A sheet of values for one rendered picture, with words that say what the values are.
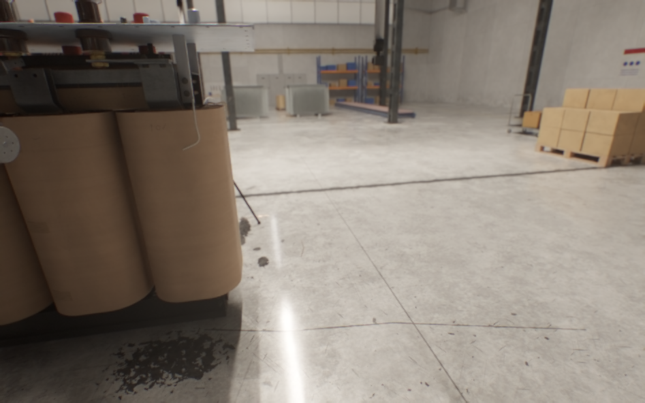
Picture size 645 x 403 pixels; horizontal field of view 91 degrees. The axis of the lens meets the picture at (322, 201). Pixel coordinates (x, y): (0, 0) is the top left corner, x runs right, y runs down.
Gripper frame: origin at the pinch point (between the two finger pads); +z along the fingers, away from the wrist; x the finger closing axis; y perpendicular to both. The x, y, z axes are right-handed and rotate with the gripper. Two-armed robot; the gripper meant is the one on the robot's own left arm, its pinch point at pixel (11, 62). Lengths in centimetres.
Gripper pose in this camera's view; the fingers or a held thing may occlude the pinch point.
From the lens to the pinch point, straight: 160.9
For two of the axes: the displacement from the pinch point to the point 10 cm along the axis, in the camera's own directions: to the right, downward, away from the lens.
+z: 1.4, -5.2, 8.4
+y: -0.5, -8.5, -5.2
